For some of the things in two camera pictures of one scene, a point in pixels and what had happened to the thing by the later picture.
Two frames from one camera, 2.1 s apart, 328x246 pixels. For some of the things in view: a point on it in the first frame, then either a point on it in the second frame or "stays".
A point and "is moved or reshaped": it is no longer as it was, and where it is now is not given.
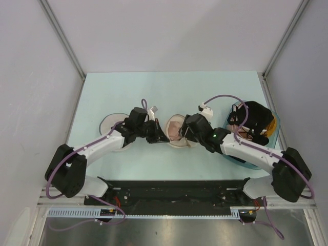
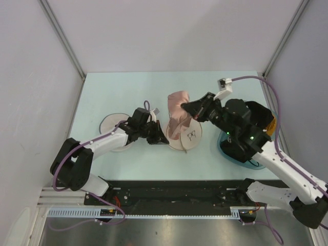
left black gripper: x=158 y=136 stays
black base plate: x=172 y=193 stays
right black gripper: x=183 y=129 -> x=197 y=109
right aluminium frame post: x=303 y=4 stays
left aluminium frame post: x=61 y=32 stays
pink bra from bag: x=173 y=130 is moved or reshaped
